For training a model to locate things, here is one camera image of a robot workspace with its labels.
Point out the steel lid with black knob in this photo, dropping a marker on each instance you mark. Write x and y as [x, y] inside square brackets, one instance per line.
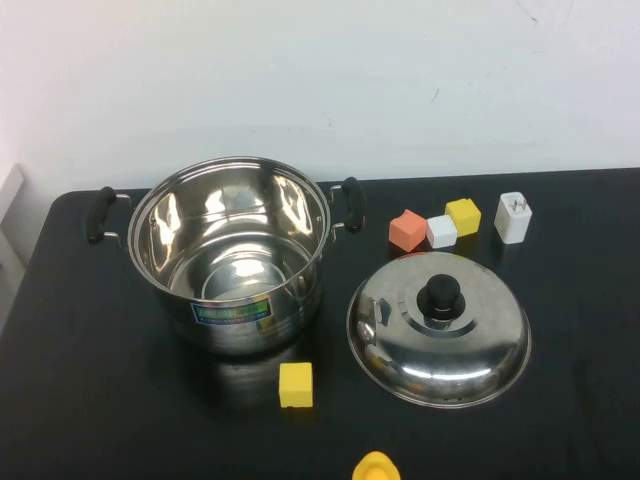
[450, 360]

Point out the orange foam cube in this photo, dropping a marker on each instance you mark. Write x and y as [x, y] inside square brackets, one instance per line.
[407, 231]

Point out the white foam cube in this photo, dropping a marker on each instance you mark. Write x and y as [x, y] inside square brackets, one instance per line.
[442, 232]

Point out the yellow foam cube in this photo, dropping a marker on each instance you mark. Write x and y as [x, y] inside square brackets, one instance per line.
[465, 216]
[296, 385]

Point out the white power adapter plug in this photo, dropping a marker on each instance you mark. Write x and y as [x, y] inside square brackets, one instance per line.
[512, 222]

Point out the yellow rounded plastic object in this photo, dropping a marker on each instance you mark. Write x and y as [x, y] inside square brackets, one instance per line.
[376, 469]

